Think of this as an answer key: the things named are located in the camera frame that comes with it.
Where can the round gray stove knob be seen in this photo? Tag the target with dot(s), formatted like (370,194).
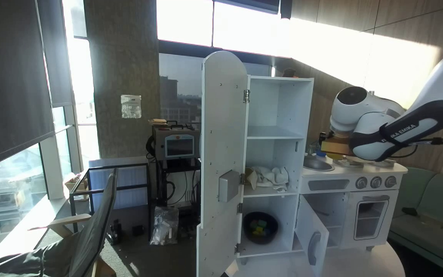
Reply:
(376,182)
(390,180)
(362,182)

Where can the black metal frame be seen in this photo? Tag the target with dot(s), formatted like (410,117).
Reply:
(81,193)

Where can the black equipment cart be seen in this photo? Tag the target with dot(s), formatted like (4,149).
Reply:
(158,194)

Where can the white toy kitchen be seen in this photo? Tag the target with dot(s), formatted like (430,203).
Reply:
(277,102)

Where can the white crumpled cloth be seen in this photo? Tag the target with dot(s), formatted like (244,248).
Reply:
(268,177)

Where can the clear plastic bag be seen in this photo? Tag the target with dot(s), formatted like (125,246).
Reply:
(164,225)

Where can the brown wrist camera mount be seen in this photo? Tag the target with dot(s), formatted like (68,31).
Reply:
(337,146)

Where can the dark roller blind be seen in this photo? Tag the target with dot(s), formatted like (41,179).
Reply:
(7,77)

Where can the white paper sheet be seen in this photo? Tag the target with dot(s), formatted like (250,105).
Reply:
(131,106)

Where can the tall white cabinet door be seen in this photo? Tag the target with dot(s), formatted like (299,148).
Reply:
(224,128)

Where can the white low cabinet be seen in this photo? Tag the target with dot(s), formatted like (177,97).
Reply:
(124,179)

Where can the gray electronic device box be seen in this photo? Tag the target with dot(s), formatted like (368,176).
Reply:
(176,143)

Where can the gray leaning panel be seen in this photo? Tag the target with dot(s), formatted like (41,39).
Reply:
(96,231)

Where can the green sofa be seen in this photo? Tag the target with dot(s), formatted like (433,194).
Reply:
(431,236)

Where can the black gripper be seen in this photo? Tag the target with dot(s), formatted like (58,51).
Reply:
(324,136)

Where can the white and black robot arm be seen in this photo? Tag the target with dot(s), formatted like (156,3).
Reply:
(376,123)

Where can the gray door latch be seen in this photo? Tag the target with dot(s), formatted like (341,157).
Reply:
(228,185)

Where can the cardboard piece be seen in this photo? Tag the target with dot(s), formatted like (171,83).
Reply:
(62,222)

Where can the dark bowl with fruit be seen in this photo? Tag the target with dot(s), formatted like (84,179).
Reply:
(261,228)

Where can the white oven door with window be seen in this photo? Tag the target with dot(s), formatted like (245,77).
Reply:
(356,220)

